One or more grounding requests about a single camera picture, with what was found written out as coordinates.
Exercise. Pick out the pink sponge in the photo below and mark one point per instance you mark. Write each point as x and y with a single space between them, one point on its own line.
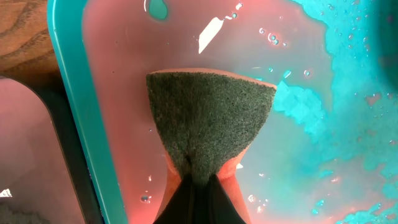
206 120

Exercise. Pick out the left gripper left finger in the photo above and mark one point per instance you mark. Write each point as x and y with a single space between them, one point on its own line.
178 205

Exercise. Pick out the teal serving tray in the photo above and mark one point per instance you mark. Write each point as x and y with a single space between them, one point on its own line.
289 107

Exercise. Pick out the dark rectangular sponge tray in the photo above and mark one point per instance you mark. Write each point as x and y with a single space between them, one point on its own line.
44 175

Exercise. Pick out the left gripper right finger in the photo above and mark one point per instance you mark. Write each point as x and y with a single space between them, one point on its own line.
220 207

